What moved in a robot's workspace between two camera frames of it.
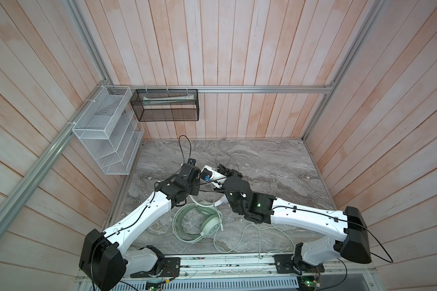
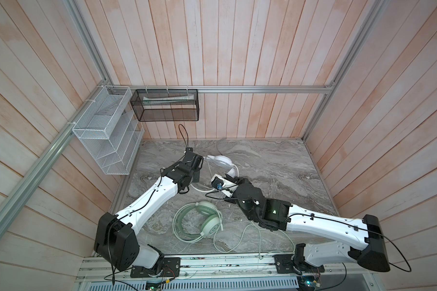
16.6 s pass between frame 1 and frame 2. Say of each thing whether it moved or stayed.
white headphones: moved
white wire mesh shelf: stayed
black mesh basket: stayed
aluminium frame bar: stayed
